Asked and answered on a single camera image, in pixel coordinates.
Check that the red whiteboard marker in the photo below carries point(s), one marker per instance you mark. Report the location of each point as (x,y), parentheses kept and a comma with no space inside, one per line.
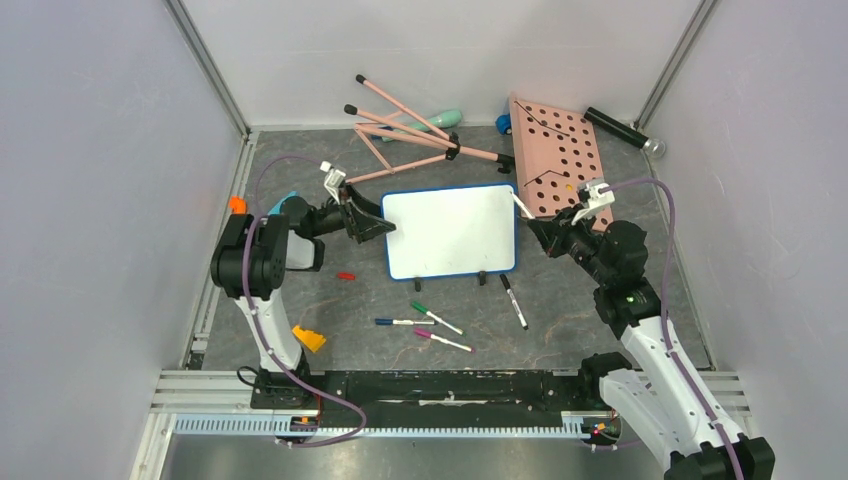
(524,211)

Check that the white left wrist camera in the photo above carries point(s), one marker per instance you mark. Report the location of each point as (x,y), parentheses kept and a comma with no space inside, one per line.
(334,180)

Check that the orange clip left edge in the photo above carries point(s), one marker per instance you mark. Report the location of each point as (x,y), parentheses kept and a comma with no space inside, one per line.
(237,205)

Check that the pink whiteboard marker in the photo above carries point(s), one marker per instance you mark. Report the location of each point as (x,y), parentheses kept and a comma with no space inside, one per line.
(432,336)

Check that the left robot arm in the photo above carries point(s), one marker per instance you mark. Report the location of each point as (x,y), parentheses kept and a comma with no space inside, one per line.
(250,262)

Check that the small blue toy car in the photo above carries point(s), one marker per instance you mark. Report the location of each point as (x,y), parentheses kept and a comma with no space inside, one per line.
(503,124)

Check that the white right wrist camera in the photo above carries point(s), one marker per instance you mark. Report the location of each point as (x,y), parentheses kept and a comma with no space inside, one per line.
(595,196)

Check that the blue whiteboard marker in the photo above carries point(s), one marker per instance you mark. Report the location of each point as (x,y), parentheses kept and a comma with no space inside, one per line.
(403,322)

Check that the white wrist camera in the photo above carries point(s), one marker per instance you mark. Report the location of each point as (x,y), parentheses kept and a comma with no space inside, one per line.
(595,196)
(334,180)

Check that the black flashlight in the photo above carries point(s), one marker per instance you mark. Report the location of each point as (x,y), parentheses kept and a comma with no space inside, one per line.
(652,147)

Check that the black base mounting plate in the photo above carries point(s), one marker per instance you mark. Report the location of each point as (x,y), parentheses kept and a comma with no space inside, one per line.
(433,399)

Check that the yellow orange wedge block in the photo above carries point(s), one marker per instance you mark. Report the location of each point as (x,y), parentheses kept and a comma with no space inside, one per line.
(310,339)

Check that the blue framed whiteboard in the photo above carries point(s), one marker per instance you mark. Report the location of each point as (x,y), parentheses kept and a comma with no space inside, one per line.
(451,231)

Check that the blue toy marker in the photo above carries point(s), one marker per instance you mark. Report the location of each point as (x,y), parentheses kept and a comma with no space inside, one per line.
(277,208)

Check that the black whiteboard marker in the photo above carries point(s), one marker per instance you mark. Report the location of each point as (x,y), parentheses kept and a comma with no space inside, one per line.
(513,300)

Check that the pink folding stand legs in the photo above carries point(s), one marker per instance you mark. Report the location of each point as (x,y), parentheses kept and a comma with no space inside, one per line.
(448,145)

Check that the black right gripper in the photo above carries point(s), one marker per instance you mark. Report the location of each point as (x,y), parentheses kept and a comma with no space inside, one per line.
(552,230)

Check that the pink perforated board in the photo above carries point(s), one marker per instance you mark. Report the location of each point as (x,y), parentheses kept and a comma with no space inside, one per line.
(555,151)

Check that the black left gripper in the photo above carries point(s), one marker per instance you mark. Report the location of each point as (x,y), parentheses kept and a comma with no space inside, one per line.
(366,229)

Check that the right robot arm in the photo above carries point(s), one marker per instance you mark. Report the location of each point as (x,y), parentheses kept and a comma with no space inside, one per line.
(661,396)

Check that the mint green toy bottle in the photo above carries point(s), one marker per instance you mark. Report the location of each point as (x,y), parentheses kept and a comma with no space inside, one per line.
(446,120)

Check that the green whiteboard marker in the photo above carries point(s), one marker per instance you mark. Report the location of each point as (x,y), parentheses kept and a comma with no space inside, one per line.
(439,320)

